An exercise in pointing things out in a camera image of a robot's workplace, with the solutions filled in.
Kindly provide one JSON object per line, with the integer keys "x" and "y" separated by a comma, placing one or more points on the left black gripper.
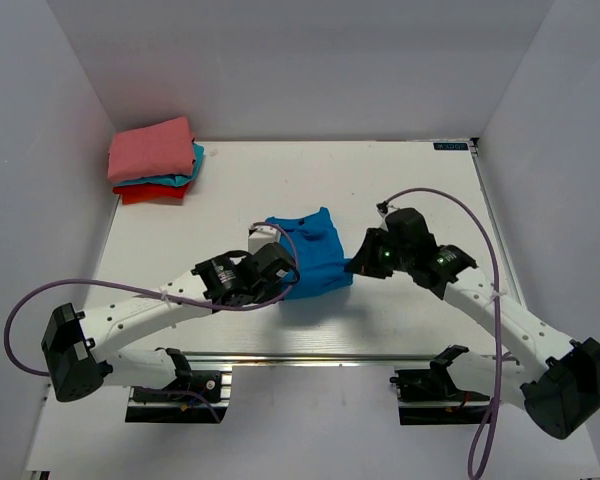
{"x": 276, "y": 287}

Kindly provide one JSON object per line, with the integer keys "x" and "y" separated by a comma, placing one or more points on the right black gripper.
{"x": 365, "y": 262}

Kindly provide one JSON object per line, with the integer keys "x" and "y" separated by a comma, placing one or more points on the blue t shirt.
{"x": 320, "y": 253}

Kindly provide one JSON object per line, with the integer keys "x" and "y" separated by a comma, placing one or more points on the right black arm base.
{"x": 423, "y": 386}

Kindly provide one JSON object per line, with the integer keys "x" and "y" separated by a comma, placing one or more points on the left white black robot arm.
{"x": 86, "y": 350}

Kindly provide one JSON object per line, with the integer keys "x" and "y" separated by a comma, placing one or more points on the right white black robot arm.
{"x": 554, "y": 378}

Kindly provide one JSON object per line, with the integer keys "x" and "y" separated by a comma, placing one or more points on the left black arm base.
{"x": 213, "y": 385}

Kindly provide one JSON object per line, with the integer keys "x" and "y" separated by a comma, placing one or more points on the blue label sticker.
{"x": 450, "y": 146}

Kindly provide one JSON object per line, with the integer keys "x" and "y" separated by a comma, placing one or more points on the turquoise folded t shirt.
{"x": 172, "y": 180}

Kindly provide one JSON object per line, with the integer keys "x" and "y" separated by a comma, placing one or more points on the red folded t shirt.
{"x": 134, "y": 194}

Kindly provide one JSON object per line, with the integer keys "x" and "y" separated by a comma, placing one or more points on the pink folded t shirt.
{"x": 161, "y": 149}

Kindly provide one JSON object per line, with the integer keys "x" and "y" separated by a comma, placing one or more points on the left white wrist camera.
{"x": 261, "y": 235}

